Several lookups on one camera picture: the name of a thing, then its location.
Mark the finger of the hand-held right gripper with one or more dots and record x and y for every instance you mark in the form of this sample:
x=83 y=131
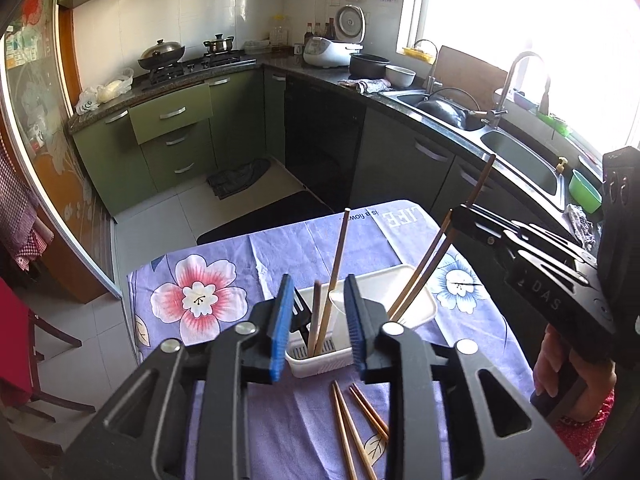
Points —
x=475 y=232
x=500 y=221

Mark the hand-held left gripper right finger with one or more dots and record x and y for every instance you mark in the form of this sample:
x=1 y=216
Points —
x=352 y=330

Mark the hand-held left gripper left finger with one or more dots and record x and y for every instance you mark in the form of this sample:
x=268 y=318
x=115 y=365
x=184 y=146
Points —
x=280 y=330

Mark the dark fork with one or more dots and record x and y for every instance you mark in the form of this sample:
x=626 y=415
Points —
x=301 y=307

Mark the long brown chopstick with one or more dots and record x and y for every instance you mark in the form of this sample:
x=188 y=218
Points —
x=342 y=430
x=339 y=255
x=420 y=262
x=315 y=320
x=367 y=415
x=372 y=407
x=483 y=174
x=357 y=440

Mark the white plastic utensil holder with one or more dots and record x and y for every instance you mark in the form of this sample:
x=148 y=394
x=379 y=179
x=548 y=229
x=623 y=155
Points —
x=320 y=366

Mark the person's right forearm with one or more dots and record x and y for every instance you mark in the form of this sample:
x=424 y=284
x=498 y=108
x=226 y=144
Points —
x=585 y=435

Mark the person's right hand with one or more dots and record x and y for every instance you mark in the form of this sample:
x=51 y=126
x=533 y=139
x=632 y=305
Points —
x=545 y=360

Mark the steel double sink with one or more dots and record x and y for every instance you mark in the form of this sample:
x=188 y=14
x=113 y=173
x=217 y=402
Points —
x=515 y=155

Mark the dark patterned rag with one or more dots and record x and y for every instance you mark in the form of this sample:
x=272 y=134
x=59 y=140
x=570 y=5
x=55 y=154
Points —
x=580 y=225

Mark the yellow-green bottle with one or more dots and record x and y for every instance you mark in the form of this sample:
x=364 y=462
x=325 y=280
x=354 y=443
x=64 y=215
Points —
x=563 y=166

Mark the purple floral tablecloth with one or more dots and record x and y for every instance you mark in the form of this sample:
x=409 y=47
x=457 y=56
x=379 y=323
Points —
x=280 y=245

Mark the green plastic bowl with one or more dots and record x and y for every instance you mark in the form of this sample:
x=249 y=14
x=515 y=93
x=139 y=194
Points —
x=585 y=192

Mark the green sill containers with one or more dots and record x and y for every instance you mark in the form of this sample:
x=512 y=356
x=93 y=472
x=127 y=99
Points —
x=555 y=122

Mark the black floor mat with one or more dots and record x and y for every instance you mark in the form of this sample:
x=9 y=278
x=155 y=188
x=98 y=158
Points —
x=270 y=215

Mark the tall steel faucet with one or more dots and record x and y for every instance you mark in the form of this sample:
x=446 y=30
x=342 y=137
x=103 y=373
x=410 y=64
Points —
x=507 y=85

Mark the wooden cutting board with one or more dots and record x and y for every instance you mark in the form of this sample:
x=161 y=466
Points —
x=465 y=75

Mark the dark floor cloth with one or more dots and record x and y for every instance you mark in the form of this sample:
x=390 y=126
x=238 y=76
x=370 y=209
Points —
x=240 y=177

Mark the small steel faucet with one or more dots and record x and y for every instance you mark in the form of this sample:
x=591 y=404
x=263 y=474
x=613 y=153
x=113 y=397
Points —
x=432 y=77

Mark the white bowl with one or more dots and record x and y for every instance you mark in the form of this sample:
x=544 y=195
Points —
x=400 y=76

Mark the dark base cabinets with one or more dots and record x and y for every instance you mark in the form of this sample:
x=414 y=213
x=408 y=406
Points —
x=325 y=130

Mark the dish cloth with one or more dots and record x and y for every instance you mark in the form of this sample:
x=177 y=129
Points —
x=367 y=85

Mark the yellow basket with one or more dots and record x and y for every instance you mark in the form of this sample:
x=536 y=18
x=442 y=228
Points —
x=417 y=53

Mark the black inner pot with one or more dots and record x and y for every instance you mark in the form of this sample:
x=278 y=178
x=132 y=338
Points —
x=367 y=66

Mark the window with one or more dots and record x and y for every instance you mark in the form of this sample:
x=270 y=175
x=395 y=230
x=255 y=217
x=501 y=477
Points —
x=500 y=5

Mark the green base cabinet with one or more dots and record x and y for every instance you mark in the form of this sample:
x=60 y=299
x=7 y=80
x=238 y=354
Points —
x=120 y=160

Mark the white rice cooker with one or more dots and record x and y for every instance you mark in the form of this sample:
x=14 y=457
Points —
x=322 y=52

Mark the dark sauce bottles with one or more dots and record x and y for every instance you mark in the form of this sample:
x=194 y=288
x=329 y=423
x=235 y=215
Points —
x=320 y=32

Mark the wooden chair with red cover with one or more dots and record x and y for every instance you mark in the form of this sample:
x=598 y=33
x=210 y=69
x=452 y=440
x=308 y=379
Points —
x=10 y=350

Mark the gas stove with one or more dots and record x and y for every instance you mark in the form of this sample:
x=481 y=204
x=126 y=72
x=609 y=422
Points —
x=200 y=65

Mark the clear jars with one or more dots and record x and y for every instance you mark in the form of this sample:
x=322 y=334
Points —
x=280 y=30

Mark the floral glass sliding door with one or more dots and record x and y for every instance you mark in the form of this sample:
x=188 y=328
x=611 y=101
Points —
x=50 y=160

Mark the checkered apron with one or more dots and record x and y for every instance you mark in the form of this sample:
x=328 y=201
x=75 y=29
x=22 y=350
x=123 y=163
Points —
x=20 y=200

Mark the small cooking pot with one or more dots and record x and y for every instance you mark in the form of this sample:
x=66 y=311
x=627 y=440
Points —
x=218 y=45

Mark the white plastic bag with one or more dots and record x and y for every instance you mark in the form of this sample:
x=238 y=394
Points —
x=110 y=91

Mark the black wok with lid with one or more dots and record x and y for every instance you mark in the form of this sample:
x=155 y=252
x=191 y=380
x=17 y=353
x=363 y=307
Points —
x=160 y=52

